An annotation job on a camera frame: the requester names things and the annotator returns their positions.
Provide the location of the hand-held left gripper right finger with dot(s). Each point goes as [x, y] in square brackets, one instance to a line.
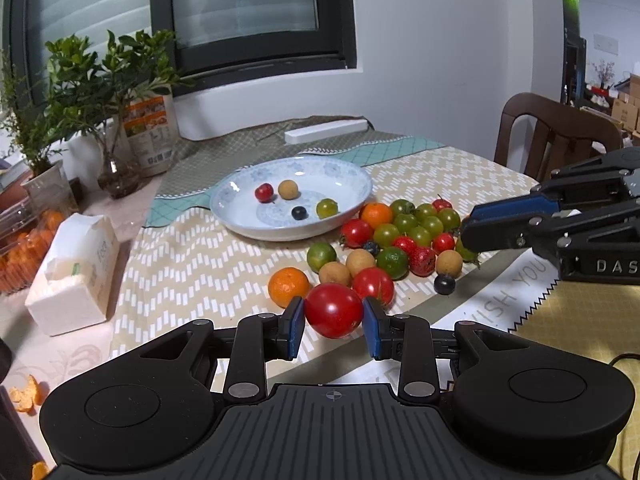
[371, 327]

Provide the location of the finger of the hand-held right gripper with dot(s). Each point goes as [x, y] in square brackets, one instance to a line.
[515, 208]
[495, 235]

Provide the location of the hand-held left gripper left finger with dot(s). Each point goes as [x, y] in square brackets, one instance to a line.
[296, 327]

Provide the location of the unripe green tomato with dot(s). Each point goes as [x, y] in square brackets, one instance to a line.
[466, 255]
[327, 208]

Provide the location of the large red tomato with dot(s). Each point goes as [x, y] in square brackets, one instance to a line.
[333, 310]

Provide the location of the orange mandarin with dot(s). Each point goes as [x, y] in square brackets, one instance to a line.
[377, 215]
[287, 286]

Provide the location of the brown longan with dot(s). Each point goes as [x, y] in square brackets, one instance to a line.
[360, 261]
[333, 273]
[288, 189]
[448, 262]

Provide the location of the small red cherry tomato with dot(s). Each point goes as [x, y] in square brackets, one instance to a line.
[441, 204]
[404, 244]
[263, 192]
[443, 242]

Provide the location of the blue patterned white plate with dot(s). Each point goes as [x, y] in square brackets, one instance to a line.
[240, 210]

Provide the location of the dark blueberry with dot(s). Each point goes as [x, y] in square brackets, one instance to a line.
[444, 284]
[299, 212]
[370, 248]

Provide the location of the speckled red fruit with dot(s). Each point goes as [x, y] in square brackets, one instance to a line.
[422, 261]

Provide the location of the cluster of green cherry tomatoes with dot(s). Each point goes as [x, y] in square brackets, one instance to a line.
[405, 222]

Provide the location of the dark wooden chair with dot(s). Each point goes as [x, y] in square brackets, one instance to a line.
[565, 120]

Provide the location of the dark tall shelf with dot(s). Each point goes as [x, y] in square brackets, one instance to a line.
[573, 70]

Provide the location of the stack of cardboard boxes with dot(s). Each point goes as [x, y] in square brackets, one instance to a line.
[627, 105]

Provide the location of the white power strip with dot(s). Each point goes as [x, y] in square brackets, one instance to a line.
[325, 131]

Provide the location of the white tissue pack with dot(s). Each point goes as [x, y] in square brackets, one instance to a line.
[75, 285]

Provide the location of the leafy plant in glass vase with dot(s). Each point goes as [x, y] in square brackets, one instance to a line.
[118, 180]

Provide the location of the orange and white snack bag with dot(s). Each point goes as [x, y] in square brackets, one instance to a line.
[150, 145]

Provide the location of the dark framed window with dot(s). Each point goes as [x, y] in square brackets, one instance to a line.
[345, 10]

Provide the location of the clear box of mandarins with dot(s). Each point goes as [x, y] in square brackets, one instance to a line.
[25, 255]

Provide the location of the thin plant in clear pot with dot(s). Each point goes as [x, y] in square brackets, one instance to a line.
[47, 187]

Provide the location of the orange peel pieces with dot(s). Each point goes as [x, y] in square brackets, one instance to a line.
[12, 435]

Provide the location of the books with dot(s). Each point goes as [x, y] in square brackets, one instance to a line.
[12, 175]

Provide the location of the white wall switch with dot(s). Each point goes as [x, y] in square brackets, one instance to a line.
[607, 44]

